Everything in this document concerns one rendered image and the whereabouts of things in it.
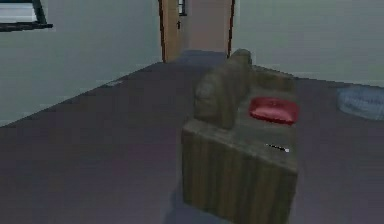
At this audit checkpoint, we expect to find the olive green sofa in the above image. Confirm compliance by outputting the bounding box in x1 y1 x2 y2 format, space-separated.
180 48 299 224

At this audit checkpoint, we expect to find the red cushion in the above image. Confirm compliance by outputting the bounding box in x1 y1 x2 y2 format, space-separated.
248 96 300 126

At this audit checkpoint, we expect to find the pale blue round floor cushion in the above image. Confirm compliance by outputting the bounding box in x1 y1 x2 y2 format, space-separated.
335 84 384 122

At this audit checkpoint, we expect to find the light wooden room door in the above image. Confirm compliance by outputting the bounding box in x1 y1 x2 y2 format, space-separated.
157 0 183 64

